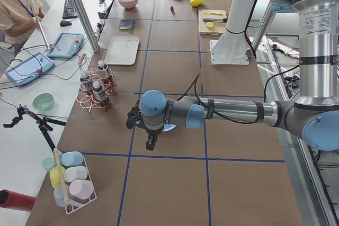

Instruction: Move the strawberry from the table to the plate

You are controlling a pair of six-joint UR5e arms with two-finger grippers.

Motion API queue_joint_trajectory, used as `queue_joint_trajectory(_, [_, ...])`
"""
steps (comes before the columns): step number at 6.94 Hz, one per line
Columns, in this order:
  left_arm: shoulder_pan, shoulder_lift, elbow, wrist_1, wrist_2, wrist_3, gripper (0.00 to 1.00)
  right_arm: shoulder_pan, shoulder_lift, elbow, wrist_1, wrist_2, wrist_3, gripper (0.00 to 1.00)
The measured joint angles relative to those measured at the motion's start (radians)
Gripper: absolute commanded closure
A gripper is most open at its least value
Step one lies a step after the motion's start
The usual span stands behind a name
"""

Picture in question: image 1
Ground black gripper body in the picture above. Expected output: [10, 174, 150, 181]
[126, 100, 162, 136]

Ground blue round plate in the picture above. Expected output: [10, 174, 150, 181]
[163, 124, 176, 132]

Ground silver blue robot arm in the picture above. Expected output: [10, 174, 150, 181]
[126, 0, 338, 151]

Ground tea bottle front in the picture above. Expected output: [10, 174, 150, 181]
[93, 82, 111, 107]

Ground tea bottle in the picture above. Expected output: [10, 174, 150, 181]
[93, 82, 111, 107]
[80, 75, 93, 92]
[97, 60, 112, 84]

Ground tea bottle middle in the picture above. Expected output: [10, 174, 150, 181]
[80, 75, 93, 92]

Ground tea bottle back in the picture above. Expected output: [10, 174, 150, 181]
[97, 60, 112, 84]

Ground cream bear tray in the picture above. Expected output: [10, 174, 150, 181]
[104, 36, 140, 66]

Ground blue plastic cup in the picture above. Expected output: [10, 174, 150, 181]
[61, 151, 84, 167]

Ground pink plastic cup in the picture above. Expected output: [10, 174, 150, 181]
[69, 179, 94, 200]

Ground white plastic cup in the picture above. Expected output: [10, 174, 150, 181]
[64, 166, 88, 183]

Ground black small tripod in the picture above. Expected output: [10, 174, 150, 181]
[3, 105, 66, 151]

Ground green bowl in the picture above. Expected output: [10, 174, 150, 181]
[32, 93, 55, 111]

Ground grey folded cloth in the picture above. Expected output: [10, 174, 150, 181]
[119, 20, 136, 31]

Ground yellow plastic cup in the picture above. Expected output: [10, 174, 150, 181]
[49, 166, 61, 188]

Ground blue teach pendant far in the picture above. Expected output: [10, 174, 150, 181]
[47, 33, 84, 59]

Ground blue teach pendant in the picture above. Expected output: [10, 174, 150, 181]
[5, 52, 55, 86]
[47, 33, 84, 59]

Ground blue teach pendant near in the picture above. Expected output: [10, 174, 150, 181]
[5, 52, 55, 86]

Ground black computer mouse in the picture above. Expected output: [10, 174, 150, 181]
[59, 20, 72, 27]

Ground half lemon slice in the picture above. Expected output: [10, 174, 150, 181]
[206, 22, 214, 29]

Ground wooden cutting board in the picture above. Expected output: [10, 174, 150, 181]
[198, 10, 227, 35]

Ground black keyboard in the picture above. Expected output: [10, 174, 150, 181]
[62, 0, 78, 20]

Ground yellow plastic knife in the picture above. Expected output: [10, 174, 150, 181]
[202, 11, 223, 15]

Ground reach grabber stick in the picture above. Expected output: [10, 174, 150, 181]
[34, 16, 51, 52]

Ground red cylinder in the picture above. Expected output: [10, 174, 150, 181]
[1, 189, 36, 212]

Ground seated person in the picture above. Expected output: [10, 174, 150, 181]
[1, 0, 45, 44]

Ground copper wire bottle rack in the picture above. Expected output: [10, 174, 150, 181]
[76, 54, 116, 112]

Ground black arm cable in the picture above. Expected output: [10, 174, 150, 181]
[174, 74, 301, 125]

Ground white wire cup basket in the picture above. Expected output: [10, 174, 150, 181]
[53, 148, 97, 214]

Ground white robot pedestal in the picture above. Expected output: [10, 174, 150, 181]
[210, 0, 257, 65]

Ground aluminium frame post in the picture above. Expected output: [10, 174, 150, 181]
[73, 0, 100, 52]

